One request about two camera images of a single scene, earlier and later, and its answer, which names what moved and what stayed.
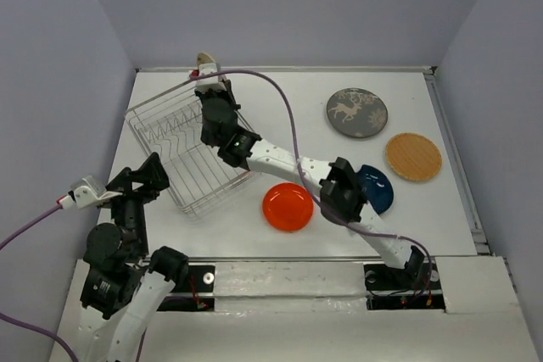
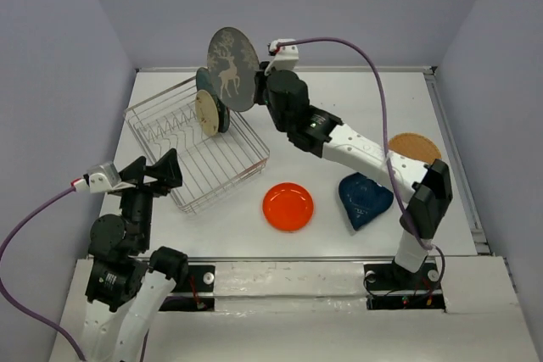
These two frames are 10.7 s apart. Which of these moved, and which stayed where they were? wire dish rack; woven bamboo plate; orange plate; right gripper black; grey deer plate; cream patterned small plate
Moved: right gripper black; cream patterned small plate; grey deer plate
Stayed: orange plate; wire dish rack; woven bamboo plate
